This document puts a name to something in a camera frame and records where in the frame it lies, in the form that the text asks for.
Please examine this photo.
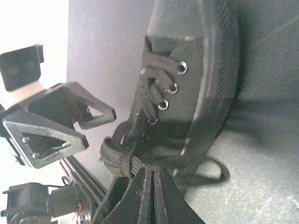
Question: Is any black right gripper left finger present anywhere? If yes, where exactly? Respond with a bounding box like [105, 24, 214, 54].
[93, 167, 152, 224]

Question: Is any black canvas shoe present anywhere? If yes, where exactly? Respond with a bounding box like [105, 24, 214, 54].
[109, 0, 241, 194]

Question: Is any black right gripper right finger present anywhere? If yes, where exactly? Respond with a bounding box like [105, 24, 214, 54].
[153, 168, 204, 224]

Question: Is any black shoelace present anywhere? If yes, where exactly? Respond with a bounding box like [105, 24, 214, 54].
[99, 121, 231, 187]

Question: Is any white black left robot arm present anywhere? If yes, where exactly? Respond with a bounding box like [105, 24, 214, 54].
[0, 82, 116, 224]

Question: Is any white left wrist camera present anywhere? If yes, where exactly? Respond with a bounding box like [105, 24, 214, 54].
[0, 44, 44, 107]

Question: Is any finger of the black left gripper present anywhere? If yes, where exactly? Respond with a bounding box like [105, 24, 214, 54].
[26, 82, 116, 130]
[2, 110, 89, 168]

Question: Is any black front mounting rail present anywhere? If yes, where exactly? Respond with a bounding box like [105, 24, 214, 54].
[60, 156, 107, 205]

